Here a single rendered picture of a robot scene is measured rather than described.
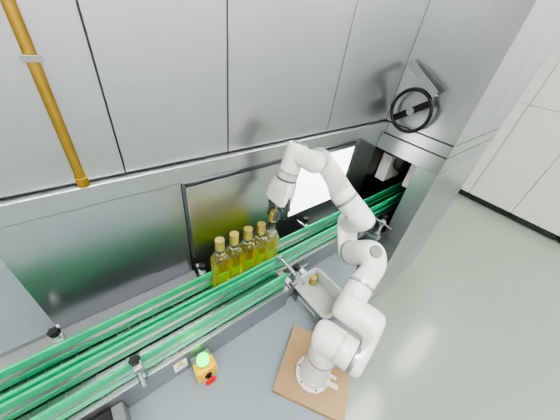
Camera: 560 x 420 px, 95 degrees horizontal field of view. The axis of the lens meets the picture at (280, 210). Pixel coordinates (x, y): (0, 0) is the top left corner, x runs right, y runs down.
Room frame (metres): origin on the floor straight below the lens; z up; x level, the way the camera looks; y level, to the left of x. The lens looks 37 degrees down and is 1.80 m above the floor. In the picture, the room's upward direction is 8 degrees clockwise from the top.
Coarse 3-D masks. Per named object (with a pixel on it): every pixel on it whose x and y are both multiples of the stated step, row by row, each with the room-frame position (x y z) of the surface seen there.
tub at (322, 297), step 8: (312, 272) 0.82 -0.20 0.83; (320, 272) 0.82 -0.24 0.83; (296, 280) 0.75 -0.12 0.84; (304, 280) 0.78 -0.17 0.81; (320, 280) 0.80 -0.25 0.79; (328, 280) 0.78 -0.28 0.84; (296, 288) 0.70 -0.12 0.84; (304, 288) 0.76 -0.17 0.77; (312, 288) 0.77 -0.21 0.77; (320, 288) 0.77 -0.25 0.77; (328, 288) 0.76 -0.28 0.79; (336, 288) 0.74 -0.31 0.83; (304, 296) 0.67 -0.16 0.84; (312, 296) 0.73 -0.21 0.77; (320, 296) 0.73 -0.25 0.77; (328, 296) 0.74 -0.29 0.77; (336, 296) 0.73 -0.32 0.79; (312, 304) 0.63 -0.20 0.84; (320, 304) 0.69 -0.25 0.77; (328, 304) 0.69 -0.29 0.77; (320, 312) 0.60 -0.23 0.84; (328, 312) 0.65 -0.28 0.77
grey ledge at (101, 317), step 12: (180, 276) 0.65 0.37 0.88; (192, 276) 0.66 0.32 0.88; (156, 288) 0.58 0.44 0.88; (168, 288) 0.58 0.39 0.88; (132, 300) 0.51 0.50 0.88; (144, 300) 0.52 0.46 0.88; (108, 312) 0.45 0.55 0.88; (120, 312) 0.46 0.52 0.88; (72, 324) 0.40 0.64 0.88; (84, 324) 0.40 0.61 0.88; (96, 324) 0.41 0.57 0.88; (12, 348) 0.29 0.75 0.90; (24, 348) 0.30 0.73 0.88; (36, 348) 0.31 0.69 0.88; (0, 360) 0.27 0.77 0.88; (12, 360) 0.27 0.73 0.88
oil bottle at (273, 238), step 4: (268, 232) 0.77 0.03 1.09; (272, 232) 0.77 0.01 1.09; (276, 232) 0.77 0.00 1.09; (268, 236) 0.75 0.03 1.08; (272, 236) 0.76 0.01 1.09; (276, 236) 0.77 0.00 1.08; (268, 240) 0.75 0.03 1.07; (272, 240) 0.75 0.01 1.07; (276, 240) 0.77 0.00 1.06; (268, 244) 0.74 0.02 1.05; (272, 244) 0.76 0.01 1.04; (276, 244) 0.77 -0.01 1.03; (268, 248) 0.74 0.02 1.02; (272, 248) 0.76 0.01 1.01; (276, 248) 0.77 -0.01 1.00; (268, 252) 0.74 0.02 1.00; (272, 252) 0.76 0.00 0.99; (276, 252) 0.77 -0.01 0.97; (268, 256) 0.75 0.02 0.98; (272, 256) 0.76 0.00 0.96
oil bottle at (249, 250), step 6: (240, 246) 0.69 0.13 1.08; (246, 246) 0.68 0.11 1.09; (252, 246) 0.69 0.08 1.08; (246, 252) 0.66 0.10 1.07; (252, 252) 0.68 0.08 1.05; (246, 258) 0.66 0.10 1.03; (252, 258) 0.68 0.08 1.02; (246, 264) 0.66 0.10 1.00; (252, 264) 0.69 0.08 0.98; (246, 270) 0.67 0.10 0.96
